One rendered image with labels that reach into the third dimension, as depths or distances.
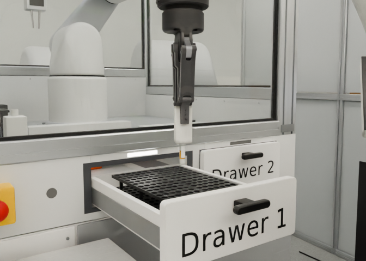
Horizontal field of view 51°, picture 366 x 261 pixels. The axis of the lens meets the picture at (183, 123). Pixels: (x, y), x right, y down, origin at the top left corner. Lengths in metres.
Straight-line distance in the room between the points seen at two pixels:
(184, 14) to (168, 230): 0.35
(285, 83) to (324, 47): 1.52
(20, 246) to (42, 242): 0.04
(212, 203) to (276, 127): 0.63
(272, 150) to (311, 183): 1.68
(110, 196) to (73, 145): 0.14
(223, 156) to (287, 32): 0.44
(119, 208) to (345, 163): 2.03
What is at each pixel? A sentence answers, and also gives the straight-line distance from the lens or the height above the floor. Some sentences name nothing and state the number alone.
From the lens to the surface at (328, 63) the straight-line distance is 2.70.
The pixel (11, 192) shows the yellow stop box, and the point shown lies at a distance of 0.79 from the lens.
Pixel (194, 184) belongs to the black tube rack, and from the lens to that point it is 0.79.
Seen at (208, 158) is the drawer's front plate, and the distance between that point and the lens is 1.02.
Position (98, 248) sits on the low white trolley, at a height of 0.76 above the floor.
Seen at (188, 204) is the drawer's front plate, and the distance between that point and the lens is 0.60.
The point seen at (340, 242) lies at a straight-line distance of 2.78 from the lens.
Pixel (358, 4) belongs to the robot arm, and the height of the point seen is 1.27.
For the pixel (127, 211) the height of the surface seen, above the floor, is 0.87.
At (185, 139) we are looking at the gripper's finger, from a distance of 0.70.
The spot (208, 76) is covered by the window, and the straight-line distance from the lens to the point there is 1.04.
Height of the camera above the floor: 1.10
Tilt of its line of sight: 6 degrees down
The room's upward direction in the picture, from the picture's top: straight up
